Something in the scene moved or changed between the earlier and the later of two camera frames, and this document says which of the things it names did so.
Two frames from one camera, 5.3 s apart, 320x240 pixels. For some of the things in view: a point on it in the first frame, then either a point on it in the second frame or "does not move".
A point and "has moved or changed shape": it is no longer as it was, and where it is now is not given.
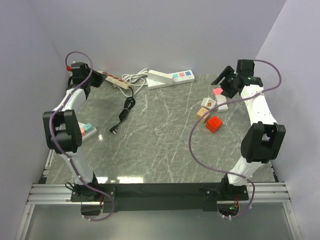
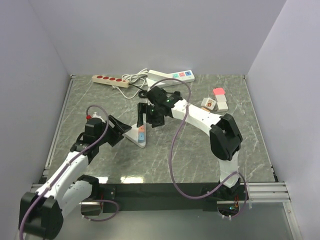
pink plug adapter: (217, 91) does not move
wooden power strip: (116, 81) has moved or changed shape
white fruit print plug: (208, 103) does not move
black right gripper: (225, 73) to (143, 108)
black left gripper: (100, 78) to (120, 128)
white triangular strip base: (93, 131) has moved or changed shape
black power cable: (129, 103) to (142, 93)
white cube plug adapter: (220, 98) does not move
